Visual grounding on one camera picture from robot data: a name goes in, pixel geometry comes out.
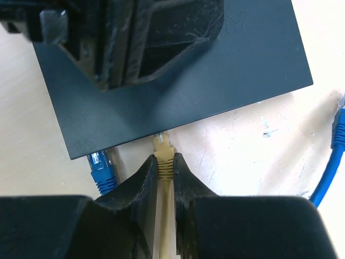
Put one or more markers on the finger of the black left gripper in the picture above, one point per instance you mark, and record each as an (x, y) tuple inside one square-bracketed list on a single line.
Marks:
[(162, 31)]

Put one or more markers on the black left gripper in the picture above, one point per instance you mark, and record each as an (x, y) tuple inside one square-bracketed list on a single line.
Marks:
[(94, 34)]

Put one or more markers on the black network switch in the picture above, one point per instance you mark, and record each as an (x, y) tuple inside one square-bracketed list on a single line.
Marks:
[(258, 54)]

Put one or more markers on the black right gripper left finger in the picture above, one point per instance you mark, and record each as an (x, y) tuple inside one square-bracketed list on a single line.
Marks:
[(119, 224)]

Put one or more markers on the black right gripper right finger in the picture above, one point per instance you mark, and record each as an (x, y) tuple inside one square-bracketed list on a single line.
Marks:
[(213, 226)]

